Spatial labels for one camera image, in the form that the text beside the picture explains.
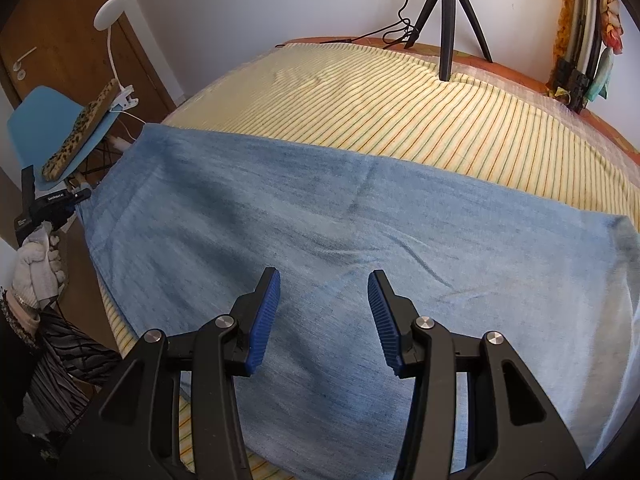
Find dark striped fabric bundle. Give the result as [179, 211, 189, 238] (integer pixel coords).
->
[20, 305, 123, 436]

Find wooden door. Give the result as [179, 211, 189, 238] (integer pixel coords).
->
[0, 0, 176, 126]

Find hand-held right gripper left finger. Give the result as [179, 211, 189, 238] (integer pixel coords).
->
[59, 266, 282, 480]

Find folded metal stand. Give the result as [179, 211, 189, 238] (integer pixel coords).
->
[550, 0, 608, 113]

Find leopard print cushion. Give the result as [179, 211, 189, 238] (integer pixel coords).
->
[41, 78, 120, 181]

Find white clip lamp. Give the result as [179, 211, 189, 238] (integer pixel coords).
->
[94, 0, 138, 111]

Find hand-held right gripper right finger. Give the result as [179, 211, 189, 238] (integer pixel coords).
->
[367, 270, 588, 480]

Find white lamp cable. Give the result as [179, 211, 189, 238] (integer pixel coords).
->
[117, 107, 151, 153]

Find person's left forearm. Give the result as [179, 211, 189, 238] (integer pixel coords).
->
[0, 285, 42, 348]

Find yellow striped blanket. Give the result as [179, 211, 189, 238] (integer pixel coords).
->
[97, 40, 640, 480]

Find person's left hand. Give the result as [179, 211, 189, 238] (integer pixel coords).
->
[11, 225, 67, 308]

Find metal door handle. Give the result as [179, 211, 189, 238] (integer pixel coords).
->
[12, 46, 38, 81]

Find light blue denim pants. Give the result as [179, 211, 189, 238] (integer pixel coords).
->
[80, 124, 640, 480]

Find blue plastic chair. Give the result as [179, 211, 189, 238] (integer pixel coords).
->
[6, 86, 131, 196]

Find black tripod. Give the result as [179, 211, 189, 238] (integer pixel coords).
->
[402, 0, 493, 83]

